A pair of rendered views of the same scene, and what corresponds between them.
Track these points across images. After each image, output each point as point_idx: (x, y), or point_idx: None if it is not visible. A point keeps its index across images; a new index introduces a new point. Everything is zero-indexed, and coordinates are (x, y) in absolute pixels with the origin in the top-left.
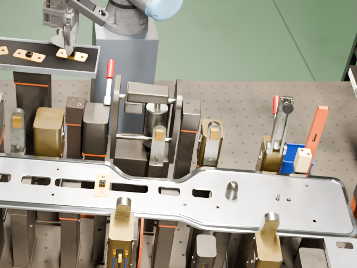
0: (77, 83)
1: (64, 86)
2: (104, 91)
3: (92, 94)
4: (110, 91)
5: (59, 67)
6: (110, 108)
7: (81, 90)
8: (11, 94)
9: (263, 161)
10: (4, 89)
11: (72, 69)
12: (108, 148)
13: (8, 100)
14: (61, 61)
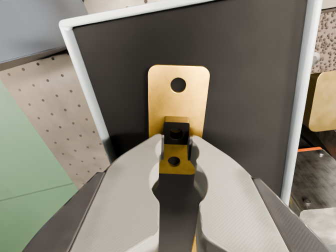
0: (11, 85)
1: (27, 99)
2: (54, 27)
3: (49, 53)
4: (47, 14)
5: (266, 144)
6: (66, 14)
7: (22, 77)
8: (73, 145)
9: None
10: (70, 153)
11: (277, 98)
12: (114, 7)
13: (84, 144)
14: (226, 148)
